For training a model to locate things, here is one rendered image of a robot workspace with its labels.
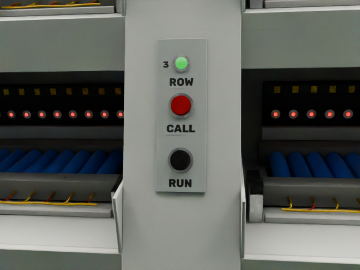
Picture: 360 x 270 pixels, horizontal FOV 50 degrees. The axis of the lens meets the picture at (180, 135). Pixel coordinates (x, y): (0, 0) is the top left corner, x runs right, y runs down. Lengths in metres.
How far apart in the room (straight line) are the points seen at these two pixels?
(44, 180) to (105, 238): 0.10
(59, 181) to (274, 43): 0.24
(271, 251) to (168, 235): 0.08
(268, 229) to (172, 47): 0.17
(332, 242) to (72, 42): 0.27
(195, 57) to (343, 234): 0.19
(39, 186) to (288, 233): 0.24
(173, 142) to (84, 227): 0.12
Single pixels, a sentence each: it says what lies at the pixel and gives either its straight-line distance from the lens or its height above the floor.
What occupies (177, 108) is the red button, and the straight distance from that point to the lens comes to 0.30.
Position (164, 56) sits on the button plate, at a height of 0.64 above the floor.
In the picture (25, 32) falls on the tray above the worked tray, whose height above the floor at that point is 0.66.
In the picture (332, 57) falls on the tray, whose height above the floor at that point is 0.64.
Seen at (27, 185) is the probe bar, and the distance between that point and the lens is 0.42.
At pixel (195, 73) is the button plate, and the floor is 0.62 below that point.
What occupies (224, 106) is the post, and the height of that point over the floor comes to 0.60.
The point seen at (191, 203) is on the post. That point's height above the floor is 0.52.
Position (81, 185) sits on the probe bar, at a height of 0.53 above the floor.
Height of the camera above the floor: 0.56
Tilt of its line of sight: 2 degrees up
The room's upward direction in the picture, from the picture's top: 1 degrees clockwise
